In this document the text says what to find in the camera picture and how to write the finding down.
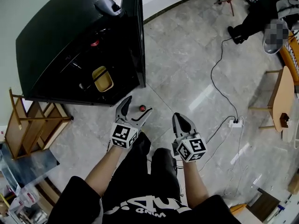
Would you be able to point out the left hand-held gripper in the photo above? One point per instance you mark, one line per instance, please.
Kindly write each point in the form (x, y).
(122, 134)

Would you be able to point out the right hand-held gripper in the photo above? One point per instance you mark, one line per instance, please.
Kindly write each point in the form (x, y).
(194, 149)

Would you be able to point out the black mini fridge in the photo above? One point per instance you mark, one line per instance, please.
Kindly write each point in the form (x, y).
(58, 31)

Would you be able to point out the person's left forearm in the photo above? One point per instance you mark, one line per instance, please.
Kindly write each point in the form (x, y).
(102, 171)

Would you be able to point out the person's right forearm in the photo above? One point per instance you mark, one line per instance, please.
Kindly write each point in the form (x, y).
(195, 183)

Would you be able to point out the yellow plastic container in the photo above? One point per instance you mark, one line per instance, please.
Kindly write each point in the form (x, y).
(102, 79)

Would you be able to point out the white power strip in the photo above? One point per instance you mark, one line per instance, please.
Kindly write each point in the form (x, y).
(235, 123)

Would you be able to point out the person's black trousers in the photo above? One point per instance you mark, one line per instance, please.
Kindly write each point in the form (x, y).
(140, 176)

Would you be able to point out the small brown box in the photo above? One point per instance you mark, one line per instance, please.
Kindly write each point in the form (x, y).
(284, 120)

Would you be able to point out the wooden side table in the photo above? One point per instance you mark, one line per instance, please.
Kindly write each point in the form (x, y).
(283, 97)

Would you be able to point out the person's black printed t-shirt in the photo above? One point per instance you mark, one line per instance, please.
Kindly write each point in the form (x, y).
(77, 206)

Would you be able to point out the wooden shelf rack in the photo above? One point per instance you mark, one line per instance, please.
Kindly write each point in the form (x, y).
(23, 134)

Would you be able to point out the dark wooden stool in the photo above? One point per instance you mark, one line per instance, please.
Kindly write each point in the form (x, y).
(264, 204)

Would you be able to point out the white low ledge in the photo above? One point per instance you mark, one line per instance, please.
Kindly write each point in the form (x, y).
(158, 3)

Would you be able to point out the white round bin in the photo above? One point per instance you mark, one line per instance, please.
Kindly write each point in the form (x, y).
(295, 134)

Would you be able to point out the grey marbled cabinet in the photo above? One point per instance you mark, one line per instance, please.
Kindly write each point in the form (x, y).
(30, 167)

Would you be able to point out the orange sofa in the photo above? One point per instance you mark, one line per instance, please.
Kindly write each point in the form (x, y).
(287, 59)

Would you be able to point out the striped blanket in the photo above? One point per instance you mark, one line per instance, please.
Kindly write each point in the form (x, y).
(294, 59)

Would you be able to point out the clear plastic bag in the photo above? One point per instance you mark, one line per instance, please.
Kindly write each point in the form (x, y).
(28, 199)

